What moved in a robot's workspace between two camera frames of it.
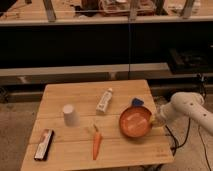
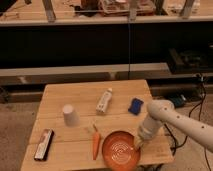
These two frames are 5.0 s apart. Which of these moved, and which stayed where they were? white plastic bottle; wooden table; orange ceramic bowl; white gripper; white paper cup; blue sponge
Moved: white gripper; orange ceramic bowl
Stayed: white plastic bottle; wooden table; white paper cup; blue sponge
